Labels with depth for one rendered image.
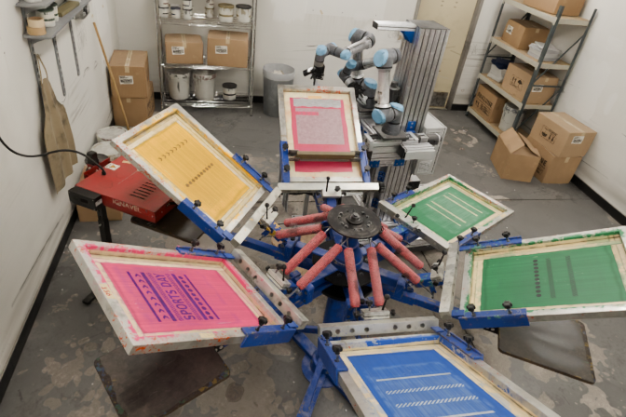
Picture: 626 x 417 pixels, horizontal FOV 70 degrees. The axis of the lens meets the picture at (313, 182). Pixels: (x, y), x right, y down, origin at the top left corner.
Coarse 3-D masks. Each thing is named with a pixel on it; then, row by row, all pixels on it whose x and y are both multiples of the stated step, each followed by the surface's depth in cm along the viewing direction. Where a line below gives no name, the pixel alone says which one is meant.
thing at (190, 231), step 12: (132, 216) 280; (168, 216) 284; (180, 216) 285; (156, 228) 273; (168, 228) 274; (180, 228) 275; (192, 228) 277; (228, 240) 281; (252, 240) 278; (264, 252) 276; (276, 252) 271; (300, 264) 269; (312, 264) 266
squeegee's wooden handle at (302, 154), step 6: (300, 156) 303; (306, 156) 304; (312, 156) 305; (318, 156) 306; (324, 156) 306; (330, 156) 307; (336, 156) 308; (342, 156) 309; (348, 156) 310; (354, 156) 310
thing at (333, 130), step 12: (324, 108) 332; (336, 108) 335; (324, 120) 328; (336, 120) 330; (324, 132) 324; (336, 132) 326; (324, 144) 319; (336, 144) 321; (348, 144) 323; (324, 168) 311; (336, 168) 313; (348, 168) 315
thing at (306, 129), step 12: (300, 108) 328; (312, 108) 330; (300, 120) 324; (312, 120) 326; (300, 132) 320; (312, 132) 322; (300, 144) 316; (312, 144) 317; (300, 168) 308; (312, 168) 309
